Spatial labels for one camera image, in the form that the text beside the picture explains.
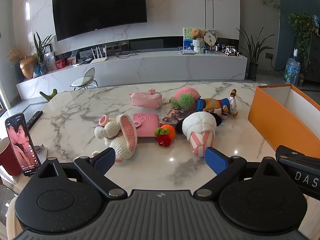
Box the teddy bear bouquet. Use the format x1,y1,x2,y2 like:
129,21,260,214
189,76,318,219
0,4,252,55
191,28,205,54

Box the landscape painting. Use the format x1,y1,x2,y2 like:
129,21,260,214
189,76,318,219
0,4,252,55
183,27,195,53

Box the potted plant in blue vase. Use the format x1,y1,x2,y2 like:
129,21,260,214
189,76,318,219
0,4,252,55
33,32,56,76

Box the white phone stand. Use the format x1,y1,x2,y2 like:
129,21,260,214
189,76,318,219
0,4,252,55
34,144,48,165

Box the trailing pothos plant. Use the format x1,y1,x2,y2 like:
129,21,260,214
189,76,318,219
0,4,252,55
286,12,316,64

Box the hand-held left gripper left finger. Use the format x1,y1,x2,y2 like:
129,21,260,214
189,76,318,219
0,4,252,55
37,147,128,201

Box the white marble TV cabinet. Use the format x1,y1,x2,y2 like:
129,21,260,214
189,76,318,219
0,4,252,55
16,51,248,100

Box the black cables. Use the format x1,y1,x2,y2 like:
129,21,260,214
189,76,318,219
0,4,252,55
114,47,139,56

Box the pink wallet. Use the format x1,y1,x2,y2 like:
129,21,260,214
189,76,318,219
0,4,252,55
132,113,160,143

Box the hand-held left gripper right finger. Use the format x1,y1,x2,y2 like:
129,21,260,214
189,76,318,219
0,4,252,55
193,146,286,201

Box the black television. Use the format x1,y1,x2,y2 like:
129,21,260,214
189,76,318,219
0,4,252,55
52,0,148,42

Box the orange cardboard box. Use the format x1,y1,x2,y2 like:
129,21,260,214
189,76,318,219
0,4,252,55
248,84,320,159

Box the water jug with pump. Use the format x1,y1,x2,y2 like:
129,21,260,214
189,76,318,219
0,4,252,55
284,49,301,85

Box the dark grey cabinet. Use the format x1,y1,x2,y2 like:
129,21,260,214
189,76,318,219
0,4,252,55
307,32,320,83

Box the black remote control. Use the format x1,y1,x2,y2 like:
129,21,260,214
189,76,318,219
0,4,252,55
26,110,43,130

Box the gold vase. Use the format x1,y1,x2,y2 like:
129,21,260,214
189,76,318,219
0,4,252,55
20,55,38,79

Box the tall potted orchid plant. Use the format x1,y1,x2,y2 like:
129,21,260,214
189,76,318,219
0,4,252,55
236,26,275,82

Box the pink green fuzzy ball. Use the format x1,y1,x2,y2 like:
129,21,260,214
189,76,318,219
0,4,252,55
170,87,201,110

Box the silver laptop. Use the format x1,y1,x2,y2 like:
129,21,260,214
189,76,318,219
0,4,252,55
177,46,195,55

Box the green toy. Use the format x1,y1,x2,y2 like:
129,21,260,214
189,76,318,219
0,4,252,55
40,89,58,102

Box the white plush pink striped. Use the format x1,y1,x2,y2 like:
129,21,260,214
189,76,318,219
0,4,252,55
175,111,223,157

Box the dried flowers in dark vase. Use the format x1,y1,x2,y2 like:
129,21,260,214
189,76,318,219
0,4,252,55
7,46,25,83

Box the bear plush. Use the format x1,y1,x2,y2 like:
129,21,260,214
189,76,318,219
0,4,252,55
195,89,239,118

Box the small white chair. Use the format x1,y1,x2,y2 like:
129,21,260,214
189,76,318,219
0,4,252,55
70,67,98,90

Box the white router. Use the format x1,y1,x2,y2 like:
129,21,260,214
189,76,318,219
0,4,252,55
90,45,108,64

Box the smartphone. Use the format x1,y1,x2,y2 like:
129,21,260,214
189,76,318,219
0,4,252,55
5,113,42,177

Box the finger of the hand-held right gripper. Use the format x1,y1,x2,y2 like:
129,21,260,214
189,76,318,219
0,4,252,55
275,145,320,167

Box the pink mini backpack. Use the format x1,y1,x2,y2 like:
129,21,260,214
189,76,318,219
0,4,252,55
129,89,162,110

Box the printed card box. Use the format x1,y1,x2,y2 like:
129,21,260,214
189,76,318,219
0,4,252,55
159,107,192,128

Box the round paper fan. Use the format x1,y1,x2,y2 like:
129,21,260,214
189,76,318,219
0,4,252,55
202,28,217,52

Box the red cup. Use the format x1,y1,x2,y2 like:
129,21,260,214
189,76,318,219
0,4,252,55
0,137,22,177

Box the white crochet bunny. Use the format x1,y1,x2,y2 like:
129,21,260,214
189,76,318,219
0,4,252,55
92,114,138,160

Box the crochet orange and strawberry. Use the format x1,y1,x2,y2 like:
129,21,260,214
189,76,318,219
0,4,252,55
154,124,176,147

